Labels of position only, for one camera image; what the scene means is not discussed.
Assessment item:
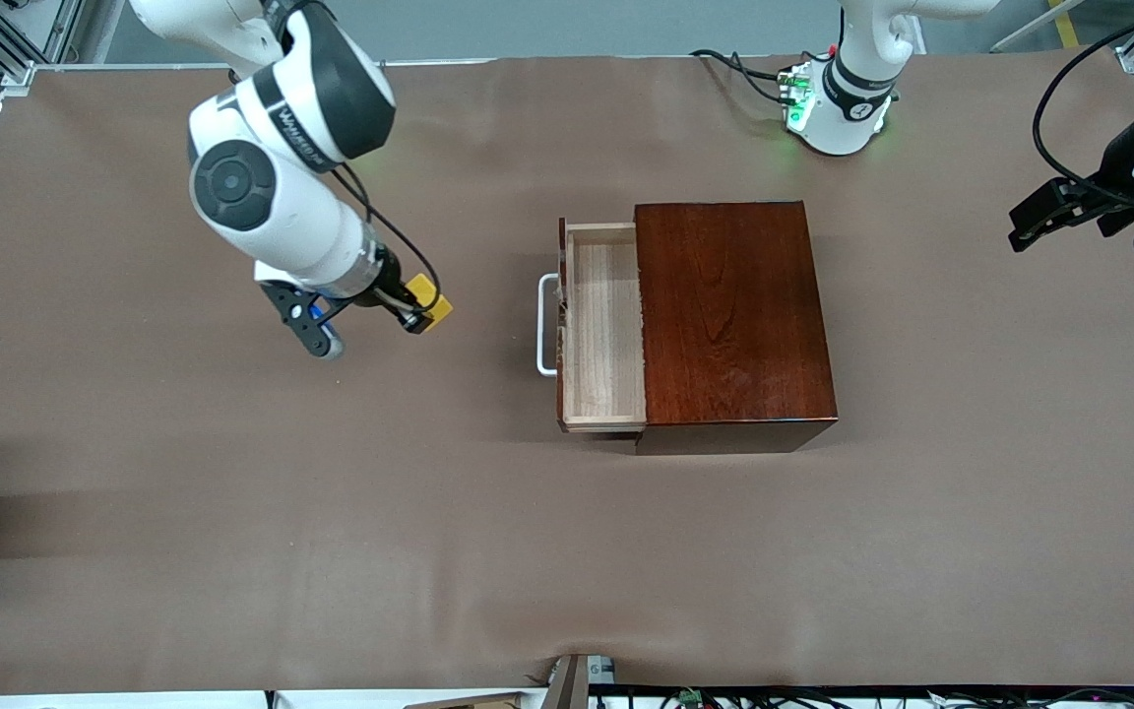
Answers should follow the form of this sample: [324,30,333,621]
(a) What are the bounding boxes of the yellow block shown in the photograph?
[405,275,454,334]

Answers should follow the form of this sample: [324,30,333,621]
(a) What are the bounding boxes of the wooden drawer with white handle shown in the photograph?
[536,219,649,434]

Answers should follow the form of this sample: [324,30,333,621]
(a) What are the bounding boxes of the yellow floor tape strip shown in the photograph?
[1047,0,1082,48]

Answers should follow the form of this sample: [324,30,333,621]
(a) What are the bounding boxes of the brown table cover sheet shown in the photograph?
[0,44,1134,695]

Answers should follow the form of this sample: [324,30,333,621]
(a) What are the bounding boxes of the base connector box green light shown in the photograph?
[779,61,816,134]

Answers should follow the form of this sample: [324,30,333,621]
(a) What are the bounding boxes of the dark brown wooden cabinet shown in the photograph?
[634,201,839,456]

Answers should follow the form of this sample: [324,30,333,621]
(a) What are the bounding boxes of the black arm base cable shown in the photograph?
[690,49,794,104]

